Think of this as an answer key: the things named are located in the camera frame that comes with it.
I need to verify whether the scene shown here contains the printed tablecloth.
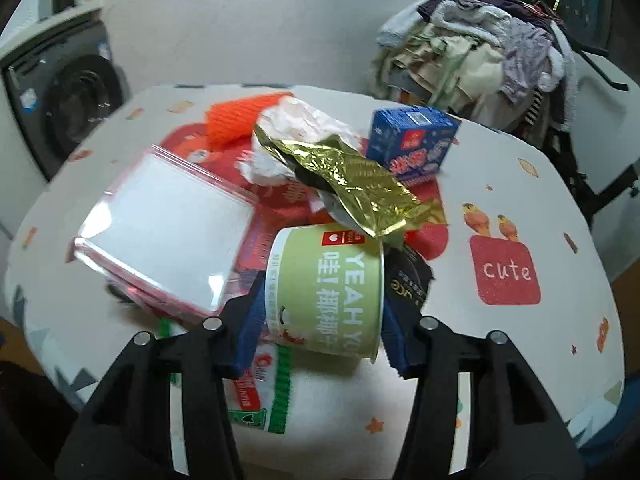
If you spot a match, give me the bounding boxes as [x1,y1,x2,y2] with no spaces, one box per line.
[2,82,627,476]

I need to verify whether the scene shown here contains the orange foam net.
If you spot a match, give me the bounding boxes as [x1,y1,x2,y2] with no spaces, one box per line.
[205,91,296,151]

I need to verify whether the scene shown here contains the white crumpled plastic bag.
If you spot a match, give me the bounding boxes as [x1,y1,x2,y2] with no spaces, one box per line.
[237,96,363,191]

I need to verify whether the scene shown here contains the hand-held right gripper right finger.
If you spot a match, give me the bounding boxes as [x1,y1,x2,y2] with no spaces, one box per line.
[381,305,586,480]

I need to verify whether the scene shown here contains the clear zip bag red edge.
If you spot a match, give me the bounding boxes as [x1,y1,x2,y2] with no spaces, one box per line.
[74,144,260,328]

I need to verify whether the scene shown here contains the gold foil wrapper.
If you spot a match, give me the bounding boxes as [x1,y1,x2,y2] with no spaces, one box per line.
[254,122,436,251]

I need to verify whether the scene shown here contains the blue carton box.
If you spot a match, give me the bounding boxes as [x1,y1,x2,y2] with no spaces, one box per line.
[367,106,461,183]

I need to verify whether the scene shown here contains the black tissue packet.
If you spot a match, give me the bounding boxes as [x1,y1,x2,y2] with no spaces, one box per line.
[381,246,435,376]

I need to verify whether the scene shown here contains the grey washing machine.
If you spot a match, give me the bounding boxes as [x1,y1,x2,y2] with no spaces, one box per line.
[0,10,132,183]

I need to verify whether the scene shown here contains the pile of clothes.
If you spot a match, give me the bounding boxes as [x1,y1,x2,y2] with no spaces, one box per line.
[370,0,581,136]

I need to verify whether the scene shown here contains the white green plastic wrapper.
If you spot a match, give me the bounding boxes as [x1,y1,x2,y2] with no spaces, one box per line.
[157,317,296,435]

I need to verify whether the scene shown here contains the black folding rack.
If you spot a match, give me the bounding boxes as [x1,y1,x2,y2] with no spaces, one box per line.
[545,10,640,226]

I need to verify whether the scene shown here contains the green paper cup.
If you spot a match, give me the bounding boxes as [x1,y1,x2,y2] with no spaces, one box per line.
[264,223,387,362]

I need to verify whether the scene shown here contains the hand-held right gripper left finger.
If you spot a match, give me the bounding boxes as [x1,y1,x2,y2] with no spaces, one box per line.
[54,272,267,480]

